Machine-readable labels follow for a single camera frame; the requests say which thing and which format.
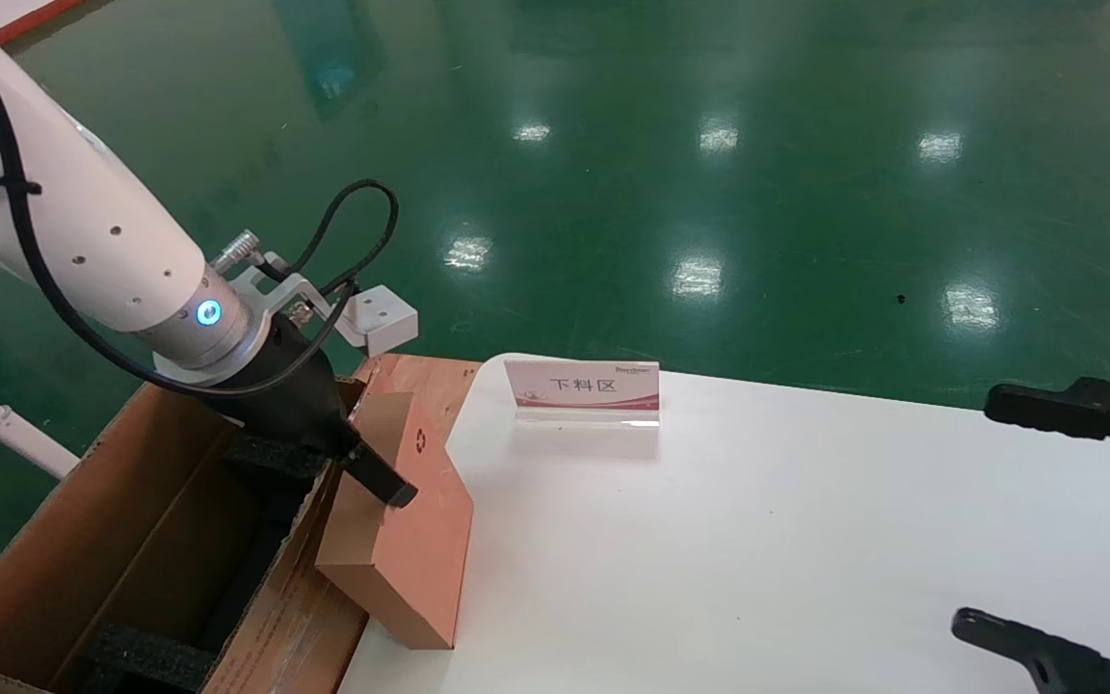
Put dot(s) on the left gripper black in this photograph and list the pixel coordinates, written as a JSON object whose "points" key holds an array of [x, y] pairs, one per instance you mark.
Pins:
{"points": [[295, 395]]}

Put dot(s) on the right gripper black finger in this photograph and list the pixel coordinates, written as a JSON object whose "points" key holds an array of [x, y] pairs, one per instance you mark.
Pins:
{"points": [[1075, 410], [1046, 660]]}

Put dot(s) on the small cardboard box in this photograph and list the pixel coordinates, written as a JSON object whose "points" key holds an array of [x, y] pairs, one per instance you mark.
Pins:
{"points": [[420, 559]]}

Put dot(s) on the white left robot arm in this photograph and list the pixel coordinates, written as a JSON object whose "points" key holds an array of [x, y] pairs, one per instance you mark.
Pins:
{"points": [[83, 212]]}

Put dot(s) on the large cardboard box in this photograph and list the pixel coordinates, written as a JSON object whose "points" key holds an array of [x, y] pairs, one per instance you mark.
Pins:
{"points": [[83, 520]]}

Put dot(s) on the black foam insert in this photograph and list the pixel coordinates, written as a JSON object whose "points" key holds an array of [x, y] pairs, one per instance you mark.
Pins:
{"points": [[150, 660], [266, 458]]}

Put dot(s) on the acrylic sign with Chinese text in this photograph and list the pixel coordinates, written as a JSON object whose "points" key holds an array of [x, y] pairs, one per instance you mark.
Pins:
{"points": [[584, 386]]}

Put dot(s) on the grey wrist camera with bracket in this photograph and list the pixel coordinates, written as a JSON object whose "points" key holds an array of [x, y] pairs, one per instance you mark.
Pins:
{"points": [[377, 318]]}

